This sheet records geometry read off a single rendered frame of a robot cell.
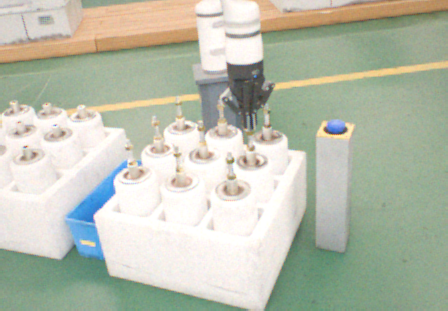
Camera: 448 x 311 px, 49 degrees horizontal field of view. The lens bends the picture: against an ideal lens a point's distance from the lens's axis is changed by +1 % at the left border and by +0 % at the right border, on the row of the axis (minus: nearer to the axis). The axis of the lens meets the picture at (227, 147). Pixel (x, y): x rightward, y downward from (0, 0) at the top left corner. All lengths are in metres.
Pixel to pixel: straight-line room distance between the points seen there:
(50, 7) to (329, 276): 2.30
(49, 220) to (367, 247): 0.77
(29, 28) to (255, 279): 2.34
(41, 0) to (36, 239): 1.97
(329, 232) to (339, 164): 0.19
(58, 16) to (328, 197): 2.21
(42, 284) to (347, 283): 0.72
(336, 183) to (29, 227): 0.76
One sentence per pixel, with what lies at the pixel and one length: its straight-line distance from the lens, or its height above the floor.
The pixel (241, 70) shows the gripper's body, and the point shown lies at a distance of 0.96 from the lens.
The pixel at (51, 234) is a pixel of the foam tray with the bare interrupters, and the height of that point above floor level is 0.08.
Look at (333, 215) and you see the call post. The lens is 1.17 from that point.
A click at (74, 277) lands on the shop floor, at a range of 1.27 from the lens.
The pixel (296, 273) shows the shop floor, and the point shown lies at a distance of 1.17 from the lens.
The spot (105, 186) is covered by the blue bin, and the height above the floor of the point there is 0.10.
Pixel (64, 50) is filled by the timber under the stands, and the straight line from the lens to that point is 2.98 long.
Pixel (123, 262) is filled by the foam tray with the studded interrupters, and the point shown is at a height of 0.06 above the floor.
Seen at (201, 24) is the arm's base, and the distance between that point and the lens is 1.45.
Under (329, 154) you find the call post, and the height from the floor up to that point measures 0.27.
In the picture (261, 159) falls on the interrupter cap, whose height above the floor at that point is 0.25.
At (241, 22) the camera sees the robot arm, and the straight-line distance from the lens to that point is 0.94.
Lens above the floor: 0.81
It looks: 29 degrees down
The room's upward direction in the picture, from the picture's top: 5 degrees counter-clockwise
